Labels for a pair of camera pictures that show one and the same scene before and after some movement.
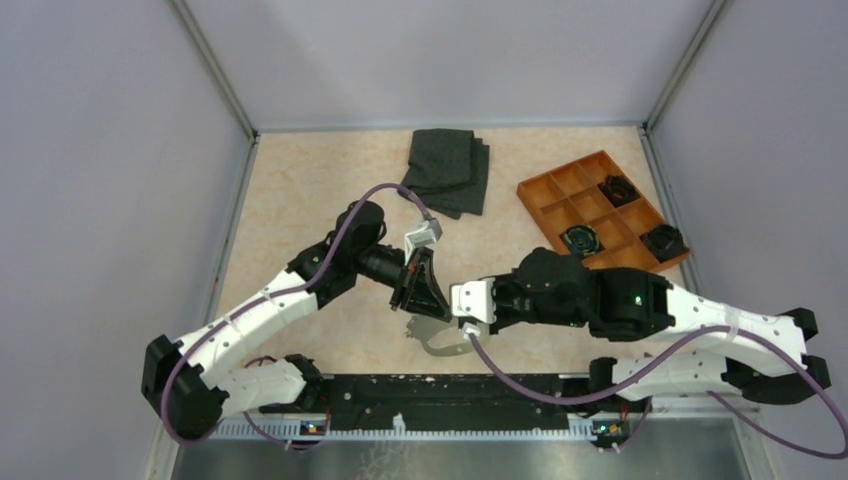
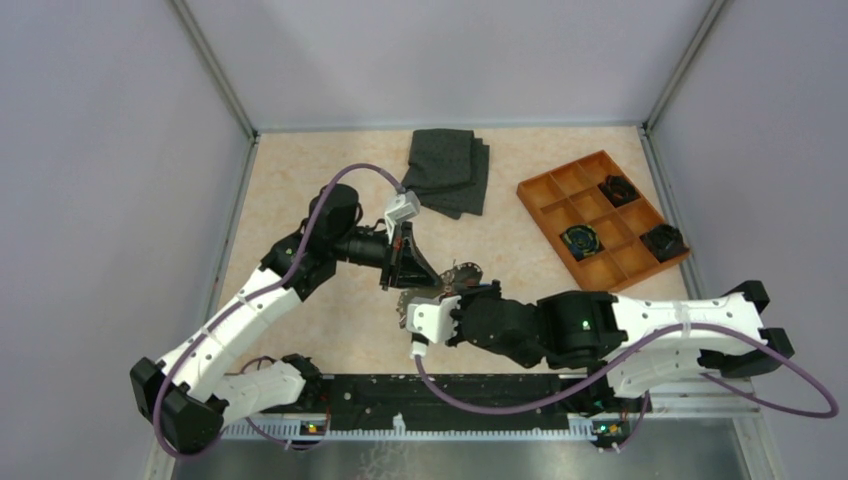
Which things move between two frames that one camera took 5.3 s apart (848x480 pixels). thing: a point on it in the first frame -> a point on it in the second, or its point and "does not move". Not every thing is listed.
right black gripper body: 516,306 -> 493,293
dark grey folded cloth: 446,170 does not move
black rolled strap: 665,242 does not move
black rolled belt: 619,190 does not move
